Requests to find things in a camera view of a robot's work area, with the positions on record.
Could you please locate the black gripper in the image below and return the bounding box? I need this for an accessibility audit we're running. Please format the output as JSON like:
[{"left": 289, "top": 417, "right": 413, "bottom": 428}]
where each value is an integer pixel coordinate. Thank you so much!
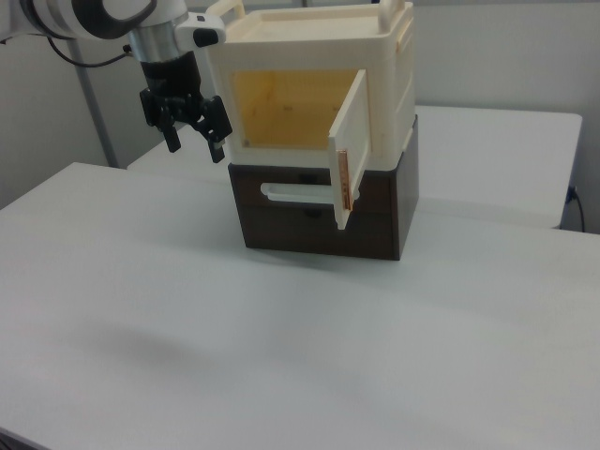
[{"left": 139, "top": 50, "right": 233, "bottom": 164}]

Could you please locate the cream cabinet door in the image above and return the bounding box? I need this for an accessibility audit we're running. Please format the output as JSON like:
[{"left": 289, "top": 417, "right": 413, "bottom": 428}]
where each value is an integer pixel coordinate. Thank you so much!
[{"left": 327, "top": 68, "right": 371, "bottom": 232}]

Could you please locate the copper door handle strip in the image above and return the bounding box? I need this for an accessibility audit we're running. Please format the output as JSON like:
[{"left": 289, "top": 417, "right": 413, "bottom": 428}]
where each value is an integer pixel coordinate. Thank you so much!
[{"left": 337, "top": 147, "right": 353, "bottom": 212}]

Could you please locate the dark brown wooden drawer box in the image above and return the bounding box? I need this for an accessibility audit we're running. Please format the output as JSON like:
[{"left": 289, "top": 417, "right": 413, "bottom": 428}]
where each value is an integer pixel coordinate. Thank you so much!
[{"left": 227, "top": 113, "right": 420, "bottom": 263}]

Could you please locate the cream plastic cabinet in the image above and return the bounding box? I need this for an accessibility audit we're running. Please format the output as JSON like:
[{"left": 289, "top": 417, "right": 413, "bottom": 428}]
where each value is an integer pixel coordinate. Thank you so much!
[{"left": 205, "top": 0, "right": 417, "bottom": 171}]

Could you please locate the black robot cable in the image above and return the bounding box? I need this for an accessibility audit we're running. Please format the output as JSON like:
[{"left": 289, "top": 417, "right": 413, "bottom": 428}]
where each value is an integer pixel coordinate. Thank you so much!
[{"left": 45, "top": 36, "right": 133, "bottom": 68}]

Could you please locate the black power cable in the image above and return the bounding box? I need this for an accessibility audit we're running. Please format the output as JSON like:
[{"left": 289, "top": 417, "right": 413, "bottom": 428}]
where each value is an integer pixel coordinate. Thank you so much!
[{"left": 565, "top": 185, "right": 587, "bottom": 232}]

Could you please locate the white drawer handle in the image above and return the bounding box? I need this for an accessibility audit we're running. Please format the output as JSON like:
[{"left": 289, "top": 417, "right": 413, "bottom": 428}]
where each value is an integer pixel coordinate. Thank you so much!
[{"left": 260, "top": 182, "right": 337, "bottom": 206}]

